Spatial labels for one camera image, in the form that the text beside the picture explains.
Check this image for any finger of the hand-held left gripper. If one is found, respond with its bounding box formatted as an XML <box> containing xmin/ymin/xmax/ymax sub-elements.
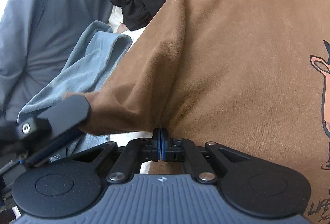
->
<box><xmin>0</xmin><ymin>94</ymin><xmax>91</xmax><ymax>170</ymax></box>

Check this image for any grey-blue sweatshirt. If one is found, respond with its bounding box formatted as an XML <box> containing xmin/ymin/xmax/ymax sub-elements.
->
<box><xmin>0</xmin><ymin>0</ymin><xmax>133</xmax><ymax>157</ymax></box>

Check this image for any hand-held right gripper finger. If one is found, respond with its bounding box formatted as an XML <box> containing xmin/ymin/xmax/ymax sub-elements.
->
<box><xmin>73</xmin><ymin>128</ymin><xmax>161</xmax><ymax>183</ymax></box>
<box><xmin>160</xmin><ymin>128</ymin><xmax>250</xmax><ymax>183</ymax></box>

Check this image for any brown printed t-shirt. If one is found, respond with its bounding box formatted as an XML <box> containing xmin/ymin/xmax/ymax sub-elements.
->
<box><xmin>64</xmin><ymin>0</ymin><xmax>330</xmax><ymax>224</ymax></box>

